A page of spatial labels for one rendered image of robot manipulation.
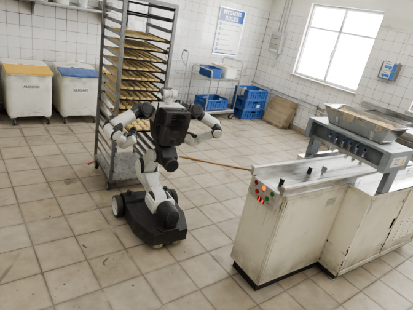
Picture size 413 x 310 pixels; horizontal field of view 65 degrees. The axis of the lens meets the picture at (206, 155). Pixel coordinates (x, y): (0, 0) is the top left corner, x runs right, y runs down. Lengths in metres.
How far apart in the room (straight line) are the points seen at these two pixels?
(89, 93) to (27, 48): 1.03
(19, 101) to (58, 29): 1.24
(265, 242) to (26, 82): 3.62
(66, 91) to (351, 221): 3.88
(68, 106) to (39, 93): 0.42
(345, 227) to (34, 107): 4.00
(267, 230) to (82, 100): 3.52
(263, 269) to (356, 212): 0.82
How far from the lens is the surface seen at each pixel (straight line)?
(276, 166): 2.43
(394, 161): 2.62
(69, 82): 4.93
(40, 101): 4.93
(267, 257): 2.41
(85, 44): 5.58
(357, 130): 2.70
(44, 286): 2.51
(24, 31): 5.38
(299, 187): 2.22
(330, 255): 2.94
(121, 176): 3.43
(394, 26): 6.09
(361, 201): 2.67
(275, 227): 2.27
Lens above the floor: 1.78
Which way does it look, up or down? 23 degrees down
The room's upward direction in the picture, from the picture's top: 12 degrees clockwise
